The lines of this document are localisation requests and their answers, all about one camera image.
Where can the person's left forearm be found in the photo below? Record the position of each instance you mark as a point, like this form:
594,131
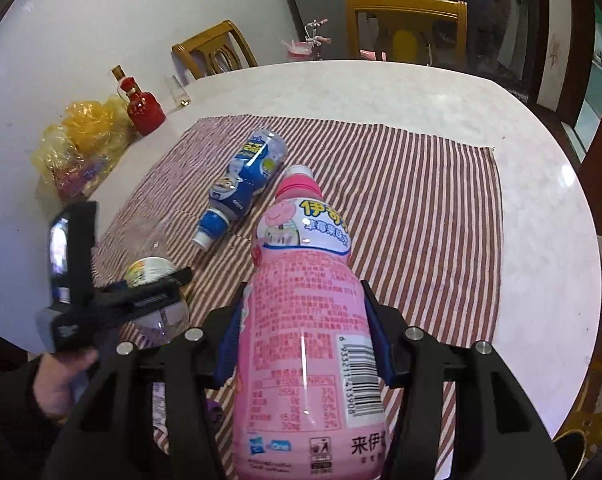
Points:
11,420

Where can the clear drinking glass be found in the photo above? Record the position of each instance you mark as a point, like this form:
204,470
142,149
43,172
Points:
179,92

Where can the wooden chair with carved back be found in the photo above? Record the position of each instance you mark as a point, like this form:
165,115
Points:
213,52

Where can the red liquor bottle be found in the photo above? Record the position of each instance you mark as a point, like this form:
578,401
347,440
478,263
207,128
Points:
143,110

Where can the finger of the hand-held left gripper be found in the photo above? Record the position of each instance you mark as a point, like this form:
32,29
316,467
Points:
141,302
156,280

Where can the pink plastic bottle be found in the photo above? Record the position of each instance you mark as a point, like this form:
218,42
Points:
301,310

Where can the wooden chair with panel back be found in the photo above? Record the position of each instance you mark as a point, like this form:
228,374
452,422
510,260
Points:
406,7

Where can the clear bottle with purple label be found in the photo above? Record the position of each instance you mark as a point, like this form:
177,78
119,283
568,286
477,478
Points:
168,322

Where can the blue plastic bottle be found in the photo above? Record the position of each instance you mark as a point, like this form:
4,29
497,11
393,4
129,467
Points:
251,175

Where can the yellow plastic bag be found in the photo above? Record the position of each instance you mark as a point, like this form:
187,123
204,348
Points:
86,140

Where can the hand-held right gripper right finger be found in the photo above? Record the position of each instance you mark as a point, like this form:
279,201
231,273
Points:
383,355

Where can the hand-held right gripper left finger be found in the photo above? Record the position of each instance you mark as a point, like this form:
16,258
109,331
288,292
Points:
228,342

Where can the person's left hand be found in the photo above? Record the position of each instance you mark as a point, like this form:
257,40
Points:
56,385

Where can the red striped cloth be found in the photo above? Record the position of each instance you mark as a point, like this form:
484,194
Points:
406,210

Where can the pink toy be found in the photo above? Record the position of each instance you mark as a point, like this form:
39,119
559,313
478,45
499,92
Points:
306,47

